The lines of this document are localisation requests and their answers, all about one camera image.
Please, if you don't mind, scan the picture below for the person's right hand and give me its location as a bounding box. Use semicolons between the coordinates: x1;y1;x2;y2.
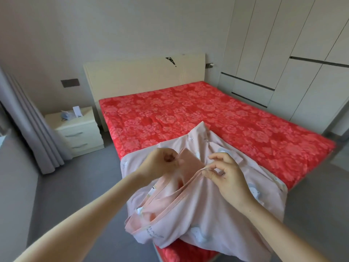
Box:
201;152;257;214

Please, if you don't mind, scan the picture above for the person's left hand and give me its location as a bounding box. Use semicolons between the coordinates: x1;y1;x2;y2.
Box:
133;148;181;184

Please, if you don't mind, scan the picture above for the pink bear print bedsheet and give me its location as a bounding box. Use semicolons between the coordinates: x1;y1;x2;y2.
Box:
120;121;289;262

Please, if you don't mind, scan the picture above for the person's right forearm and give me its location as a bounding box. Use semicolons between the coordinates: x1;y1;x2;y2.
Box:
240;199;331;262

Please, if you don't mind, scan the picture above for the person's left forearm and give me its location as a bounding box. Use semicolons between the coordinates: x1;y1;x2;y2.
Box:
15;174;151;262

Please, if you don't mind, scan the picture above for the red floral mattress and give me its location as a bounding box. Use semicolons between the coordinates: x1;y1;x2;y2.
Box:
98;80;337;262

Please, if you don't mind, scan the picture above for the cream nightstand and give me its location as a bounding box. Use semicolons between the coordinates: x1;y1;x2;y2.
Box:
45;106;105;158

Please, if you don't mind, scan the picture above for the grey curtain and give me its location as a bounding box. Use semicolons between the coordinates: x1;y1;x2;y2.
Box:
0;65;73;175

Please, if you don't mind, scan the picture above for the white wardrobe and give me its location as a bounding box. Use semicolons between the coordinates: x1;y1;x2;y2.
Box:
218;0;349;134

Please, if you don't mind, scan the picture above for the dark wall switch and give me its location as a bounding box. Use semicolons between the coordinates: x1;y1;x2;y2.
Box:
60;78;80;88

